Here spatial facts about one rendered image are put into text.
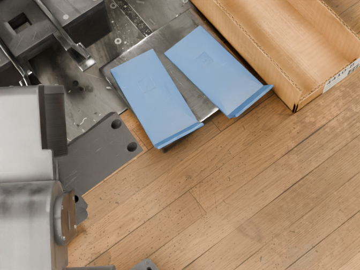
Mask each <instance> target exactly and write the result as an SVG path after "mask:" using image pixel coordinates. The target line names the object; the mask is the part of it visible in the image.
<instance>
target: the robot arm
mask: <svg viewBox="0 0 360 270"><path fill-rule="evenodd" d="M142 151H143V149H142V147H141V146H140V145H139V143H138V142H137V141H136V139H135V137H134V136H133V135H132V133H131V132H130V130H129V129H128V127H127V126H126V125H125V123H124V122H123V120H122V119H121V118H120V116H119V114H118V113H117V112H110V113H108V114H106V115H105V116H104V117H103V118H102V119H100V120H99V121H98V122H97V123H96V124H94V125H93V126H92V127H91V128H90V129H89V130H87V131H86V132H85V133H83V134H81V135H79V136H77V137H75V138H74V139H72V140H71V141H70V142H69V143H67V134H66V117H65V100H64V85H59V84H55V85H42V84H39V85H29V86H9V87H0V270H116V267H115V265H110V266H86V267H66V266H68V265H69V263H68V243H69V242H70V241H71V240H72V239H73V238H74V236H75V235H76V234H77V226H78V225H79V224H81V223H82V222H83V221H85V220H86V219H87V217H88V212H87V211H86V209H87V207H88V204H87V203H86V202H85V201H84V199H83V197H82V195H83V194H85V193H86V192H88V191H89V190H90V189H92V188H93V187H95V186H96V185H97V184H99V183H100V182H101V181H103V180H104V179H105V178H107V177H108V176H110V175H111V174H112V173H114V172H115V171H116V170H118V169H119V168H120V167H122V166H123V165H125V164H126V163H127V162H129V161H130V160H131V159H133V158H134V157H135V156H137V155H138V154H140V153H141V152H142ZM149 268H150V269H151V270H159V269H158V268H157V267H156V265H155V264H154V263H153V261H152V260H150V259H143V260H142V261H141V262H139V263H138V264H136V265H135V266H134V267H132V268H131V269H130V270H148V269H149Z"/></svg>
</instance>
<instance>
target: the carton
mask: <svg viewBox="0 0 360 270"><path fill-rule="evenodd" d="M189 1H190V2H191V3H192V4H193V5H194V6H195V7H196V8H197V9H198V10H199V11H200V13H201V14H202V15H203V16H204V17H205V18H206V19H207V20H208V21H209V22H210V23H211V24H212V25H213V27H214V28H215V29H216V30H217V31H218V32H219V33H220V34H221V35H222V36H223V37H224V38H225V40H226V41H227V42H228V43H229V44H230V45H231V46H232V47H233V48H234V49H235V50H236V51H237V53H238V54H239V55H240V56H241V57H242V58H243V59H244V60H245V61H246V62H247V63H248V65H249V66H250V67H251V68H252V69H253V70H254V71H255V72H256V74H257V75H258V76H259V77H260V78H261V79H262V80H263V81H264V82H265V83H266V84H267V85H271V84H273V86H274V87H273V88H271V90H272V91H273V92H274V93H275V94H276V95H277V96H278V97H279V98H280V100H281V101H282V102H283V103H284V104H285V105H286V106H287V107H288V108H289V109H290V110H291V111H292V113H293V114H295V113H296V112H298V111H299V110H301V109H302V108H303V107H305V106H306V105H307V104H309V103H310V102H311V101H313V100H314V99H315V98H317V97H318V96H319V95H321V94H322V93H324V92H326V91H327V90H328V89H330V88H331V87H332V86H334V85H335V84H337V83H338V82H339V81H340V80H342V79H343V78H345V77H346V76H347V75H349V74H350V73H352V72H353V71H354V70H356V69H357V68H358V67H360V37H359V36H358V35H357V34H356V33H355V32H354V31H353V30H352V29H351V28H350V27H349V26H348V25H347V24H346V23H345V22H344V21H343V20H342V19H341V18H340V17H339V16H338V15H337V14H336V13H335V12H334V11H333V10H332V9H331V8H330V7H329V6H328V5H326V4H325V3H324V2H323V1H322V0H189Z"/></svg>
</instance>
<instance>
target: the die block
mask: <svg viewBox="0 0 360 270"><path fill-rule="evenodd" d="M26 22H28V23H29V24H30V25H31V26H32V24H31V23H30V22H29V21H28V19H27V18H26V17H25V16H24V17H22V18H21V19H19V20H17V21H16V22H14V23H13V24H11V25H10V26H11V27H12V29H13V30H15V29H17V28H18V27H20V26H21V25H23V24H25V23H26ZM65 32H66V33H67V34H68V36H69V37H70V38H71V39H72V41H73V42H74V43H75V44H77V43H79V42H81V43H82V44H83V46H84V47H85V48H88V47H89V46H91V45H92V44H94V43H95V42H97V41H98V40H100V39H101V38H103V37H105V36H106V35H108V34H109V33H111V32H112V28H111V24H110V20H109V16H108V12H107V8H106V4H104V5H103V6H101V7H99V8H98V9H96V10H95V11H93V12H92V13H90V14H89V15H87V16H85V17H84V18H82V19H81V20H79V21H78V22H76V23H75V24H73V25H72V26H70V27H68V28H67V29H65ZM56 42H57V40H56V39H55V37H53V38H51V39H50V40H48V41H47V42H45V43H44V44H42V45H40V46H39V47H37V48H36V49H34V50H33V51H31V52H29V53H28V54H27V55H25V56H24V57H22V58H23V60H24V61H25V62H26V64H27V65H28V66H29V68H30V69H31V70H32V71H33V69H32V67H31V65H30V63H29V61H28V60H30V59H31V58H33V57H34V56H36V55H37V54H39V53H40V52H42V51H44V50H45V49H47V48H48V47H50V46H52V45H53V44H54V43H56ZM33 73H34V71H33ZM34 74H35V73H34ZM21 80H23V78H22V77H21V76H20V74H19V73H18V72H17V70H16V69H15V68H14V66H13V64H11V65H9V66H8V67H6V68H5V69H3V70H2V71H0V87H9V86H21V85H20V83H19V82H20V81H21Z"/></svg>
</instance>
